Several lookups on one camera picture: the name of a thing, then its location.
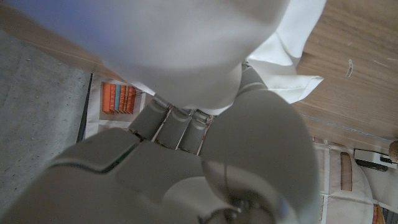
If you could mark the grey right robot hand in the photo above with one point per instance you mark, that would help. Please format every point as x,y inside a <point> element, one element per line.
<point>255,149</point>

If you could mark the white tissue cloth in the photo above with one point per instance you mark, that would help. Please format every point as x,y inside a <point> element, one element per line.
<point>186,46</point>

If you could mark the printed bookshelf backdrop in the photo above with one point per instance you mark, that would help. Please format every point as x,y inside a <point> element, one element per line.
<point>345,199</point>

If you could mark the brown crumpled lump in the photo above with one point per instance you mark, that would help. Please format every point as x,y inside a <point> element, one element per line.
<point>394,151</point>

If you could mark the black backdrop stand pole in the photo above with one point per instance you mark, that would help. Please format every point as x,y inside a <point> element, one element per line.
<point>84,109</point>

